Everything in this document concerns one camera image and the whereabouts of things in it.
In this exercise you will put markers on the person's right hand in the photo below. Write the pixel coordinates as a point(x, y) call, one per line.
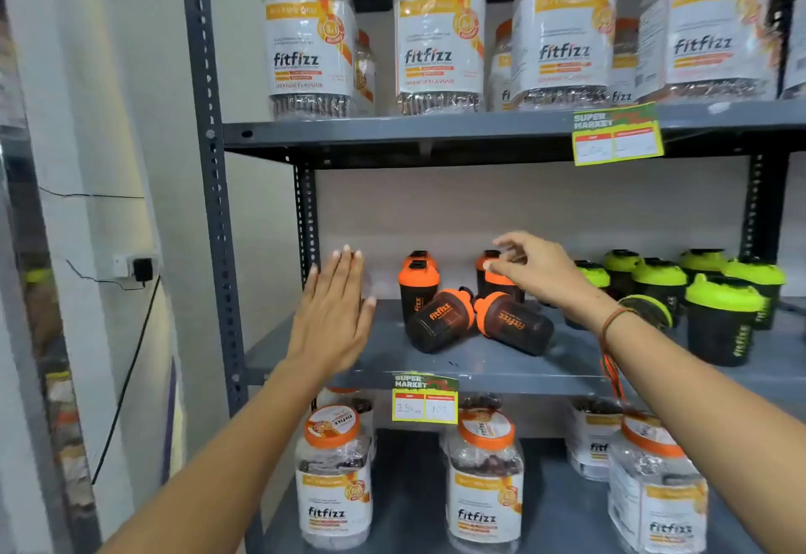
point(548, 276)

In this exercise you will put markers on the person's left hand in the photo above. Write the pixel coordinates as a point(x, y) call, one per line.
point(330, 320)

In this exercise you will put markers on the grey metal shelf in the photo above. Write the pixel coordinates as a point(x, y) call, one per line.
point(378, 352)

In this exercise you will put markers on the group of orange-lid shakers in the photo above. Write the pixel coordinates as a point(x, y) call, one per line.
point(441, 327)

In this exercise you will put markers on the group of green-lid shakers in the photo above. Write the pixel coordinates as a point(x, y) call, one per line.
point(721, 333)

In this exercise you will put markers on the person's left forearm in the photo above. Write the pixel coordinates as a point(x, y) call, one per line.
point(220, 478)

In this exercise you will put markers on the person's right forearm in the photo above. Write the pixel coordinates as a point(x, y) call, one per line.
point(724, 421)

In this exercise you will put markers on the green yellow price tag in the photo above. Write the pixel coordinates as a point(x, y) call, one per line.
point(617, 144)
point(425, 409)

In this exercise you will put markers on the group of clear orange-lid jars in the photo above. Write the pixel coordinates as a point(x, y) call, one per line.
point(334, 497)
point(311, 56)

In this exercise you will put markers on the black plug adapter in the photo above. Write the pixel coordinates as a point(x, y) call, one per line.
point(143, 269)

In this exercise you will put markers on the grey framed glass door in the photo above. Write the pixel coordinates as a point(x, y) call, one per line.
point(38, 320)

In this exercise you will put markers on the white wall socket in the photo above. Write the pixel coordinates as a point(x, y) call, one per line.
point(121, 265)

